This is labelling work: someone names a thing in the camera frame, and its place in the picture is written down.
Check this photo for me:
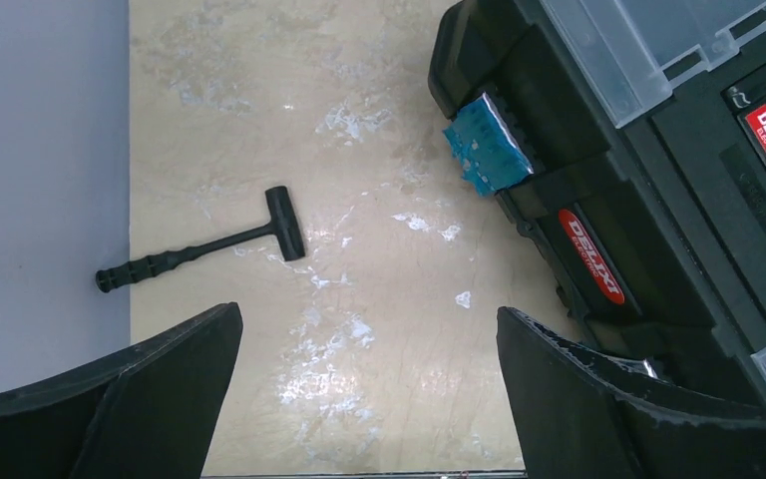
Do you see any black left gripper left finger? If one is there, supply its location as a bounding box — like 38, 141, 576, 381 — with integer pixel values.
0, 303, 243, 478

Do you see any black plastic toolbox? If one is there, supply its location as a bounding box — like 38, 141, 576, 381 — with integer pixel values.
428, 1, 766, 407

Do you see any left blue toolbox latch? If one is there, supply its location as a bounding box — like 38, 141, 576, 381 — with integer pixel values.
443, 93, 535, 197

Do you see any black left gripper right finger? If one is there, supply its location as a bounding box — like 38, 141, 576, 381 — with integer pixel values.
497, 307, 766, 478

